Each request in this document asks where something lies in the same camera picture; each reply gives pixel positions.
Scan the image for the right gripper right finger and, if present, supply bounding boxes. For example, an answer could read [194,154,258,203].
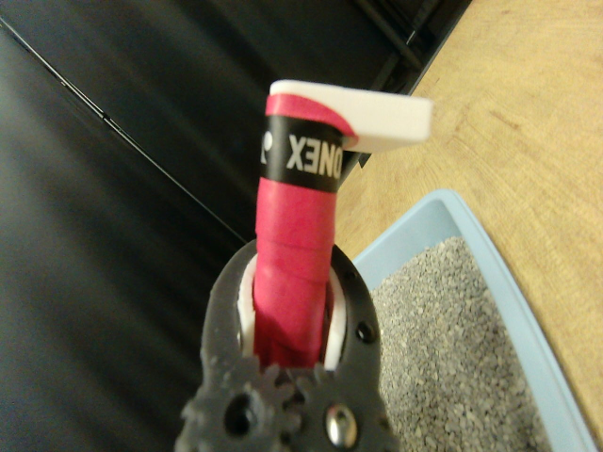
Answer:
[301,247,397,452]

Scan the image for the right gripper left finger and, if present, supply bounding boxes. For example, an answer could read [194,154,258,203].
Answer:
[176,242,302,452]

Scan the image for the white scoop with red handle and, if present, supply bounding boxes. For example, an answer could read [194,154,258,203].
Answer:
[252,78,434,373]

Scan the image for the blue litter tray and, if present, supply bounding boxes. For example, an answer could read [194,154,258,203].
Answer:
[350,187,600,452]

